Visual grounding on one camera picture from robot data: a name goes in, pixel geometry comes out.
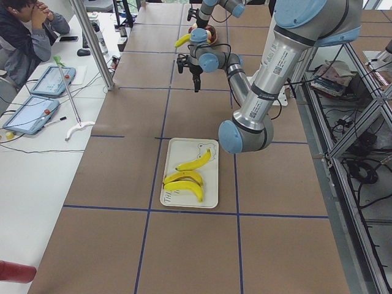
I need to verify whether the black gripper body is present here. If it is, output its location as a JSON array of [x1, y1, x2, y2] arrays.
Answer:
[[177, 53, 203, 75], [187, 8, 202, 26]]

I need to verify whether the yellow banana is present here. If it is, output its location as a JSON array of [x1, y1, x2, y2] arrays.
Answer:
[[175, 34, 191, 48], [163, 170, 204, 186], [164, 180, 204, 202], [175, 148, 211, 172]]

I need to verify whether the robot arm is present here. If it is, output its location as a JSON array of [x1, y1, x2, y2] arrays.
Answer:
[[175, 1, 363, 154], [187, 1, 276, 29]]

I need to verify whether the brown wicker basket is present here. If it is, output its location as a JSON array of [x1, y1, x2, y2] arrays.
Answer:
[[188, 23, 217, 44]]

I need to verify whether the red pink apple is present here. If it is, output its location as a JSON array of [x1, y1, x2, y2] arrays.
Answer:
[[206, 30, 214, 42]]

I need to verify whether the white bear tray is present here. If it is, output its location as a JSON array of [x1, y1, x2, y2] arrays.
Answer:
[[160, 138, 219, 208]]

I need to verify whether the grey water bottle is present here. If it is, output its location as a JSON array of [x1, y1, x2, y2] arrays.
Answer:
[[91, 21, 108, 55]]

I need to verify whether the black computer mouse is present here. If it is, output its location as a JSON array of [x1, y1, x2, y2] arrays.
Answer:
[[77, 48, 91, 57]]

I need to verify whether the black smartphone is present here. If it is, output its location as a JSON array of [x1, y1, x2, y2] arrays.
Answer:
[[59, 36, 78, 42]]

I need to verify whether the teach pendant upper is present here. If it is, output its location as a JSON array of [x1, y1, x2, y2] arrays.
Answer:
[[30, 66, 66, 97]]

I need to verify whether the teach pendant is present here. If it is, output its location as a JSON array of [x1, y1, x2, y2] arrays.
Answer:
[[3, 95, 59, 135], [30, 66, 66, 97]]

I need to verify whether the stack of magazines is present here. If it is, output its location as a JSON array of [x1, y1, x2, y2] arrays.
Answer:
[[311, 60, 357, 97]]

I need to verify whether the seated person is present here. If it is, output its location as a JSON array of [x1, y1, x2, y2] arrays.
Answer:
[[1, 1, 70, 88]]

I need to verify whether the teach pendant lower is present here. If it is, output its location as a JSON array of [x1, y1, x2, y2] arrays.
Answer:
[[3, 95, 59, 135]]

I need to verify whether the red fire extinguisher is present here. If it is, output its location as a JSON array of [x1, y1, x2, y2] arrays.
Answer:
[[1, 260, 37, 284]]

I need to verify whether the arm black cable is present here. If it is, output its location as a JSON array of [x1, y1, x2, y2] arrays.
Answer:
[[195, 42, 288, 120]]

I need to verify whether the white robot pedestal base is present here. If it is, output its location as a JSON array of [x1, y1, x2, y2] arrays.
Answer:
[[272, 86, 291, 107]]

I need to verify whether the aluminium frame post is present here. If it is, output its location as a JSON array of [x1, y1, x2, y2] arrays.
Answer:
[[69, 0, 114, 91]]

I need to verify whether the aluminium side frame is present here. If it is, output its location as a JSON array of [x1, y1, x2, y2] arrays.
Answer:
[[293, 41, 391, 293]]

